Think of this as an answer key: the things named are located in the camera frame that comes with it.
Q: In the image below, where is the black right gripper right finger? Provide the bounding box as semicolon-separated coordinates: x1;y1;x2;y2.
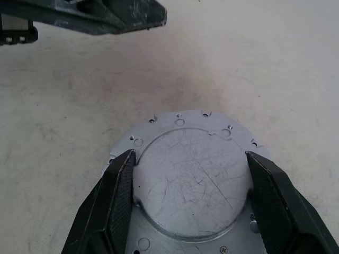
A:
245;151;333;254

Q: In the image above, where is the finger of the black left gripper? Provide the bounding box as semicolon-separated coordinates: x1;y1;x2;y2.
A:
0;0;168;35

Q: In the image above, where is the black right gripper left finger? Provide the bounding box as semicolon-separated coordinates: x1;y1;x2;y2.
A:
60;149;137;254

